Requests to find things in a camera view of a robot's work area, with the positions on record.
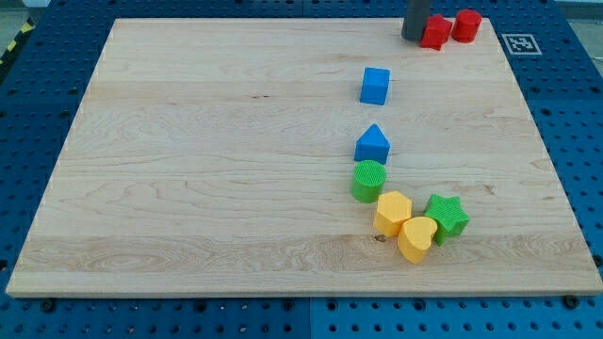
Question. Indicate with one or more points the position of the green star block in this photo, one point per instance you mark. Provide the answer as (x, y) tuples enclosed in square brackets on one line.
[(449, 215)]

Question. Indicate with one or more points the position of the yellow heart block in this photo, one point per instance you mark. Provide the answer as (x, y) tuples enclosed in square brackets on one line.
[(415, 238)]

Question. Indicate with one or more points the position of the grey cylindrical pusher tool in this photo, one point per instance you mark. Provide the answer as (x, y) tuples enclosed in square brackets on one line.
[(417, 14)]

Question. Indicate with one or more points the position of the wooden board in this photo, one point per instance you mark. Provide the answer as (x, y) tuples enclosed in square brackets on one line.
[(213, 158)]

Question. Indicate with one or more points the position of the blue triangle block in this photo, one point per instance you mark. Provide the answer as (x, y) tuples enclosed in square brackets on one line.
[(372, 145)]

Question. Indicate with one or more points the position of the blue cube block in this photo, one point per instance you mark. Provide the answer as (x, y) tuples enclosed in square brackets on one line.
[(375, 86)]

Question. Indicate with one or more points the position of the green cylinder block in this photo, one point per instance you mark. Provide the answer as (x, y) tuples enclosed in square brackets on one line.
[(367, 181)]

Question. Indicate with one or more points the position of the red star block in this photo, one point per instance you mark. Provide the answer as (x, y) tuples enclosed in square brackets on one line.
[(436, 32)]

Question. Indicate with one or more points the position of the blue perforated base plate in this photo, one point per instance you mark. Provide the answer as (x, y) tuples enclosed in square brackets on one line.
[(53, 63)]

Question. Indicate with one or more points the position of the white fiducial marker tag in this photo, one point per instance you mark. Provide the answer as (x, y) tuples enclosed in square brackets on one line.
[(520, 44)]

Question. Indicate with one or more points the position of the yellow hexagon block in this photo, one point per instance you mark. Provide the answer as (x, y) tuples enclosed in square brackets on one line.
[(392, 210)]

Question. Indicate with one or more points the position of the red cylinder block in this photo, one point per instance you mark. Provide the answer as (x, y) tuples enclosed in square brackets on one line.
[(466, 25)]

